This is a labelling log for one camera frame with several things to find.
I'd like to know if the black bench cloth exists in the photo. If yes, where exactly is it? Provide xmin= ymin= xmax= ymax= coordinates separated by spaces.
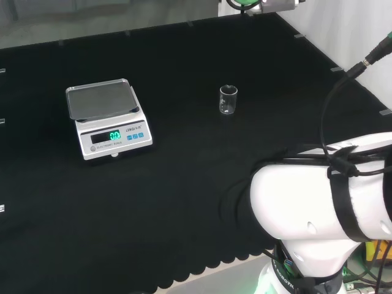
xmin=0 ymin=12 xmax=392 ymax=294

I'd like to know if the small clear glass beaker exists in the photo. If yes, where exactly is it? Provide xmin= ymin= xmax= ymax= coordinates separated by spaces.
xmin=219 ymin=85 xmax=239 ymax=115

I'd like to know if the electronic balance with steel pan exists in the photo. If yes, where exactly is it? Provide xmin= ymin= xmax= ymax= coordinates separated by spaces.
xmin=65 ymin=78 xmax=154 ymax=162

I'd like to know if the yellow stop button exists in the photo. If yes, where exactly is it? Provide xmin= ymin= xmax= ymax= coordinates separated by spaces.
xmin=363 ymin=239 xmax=392 ymax=276

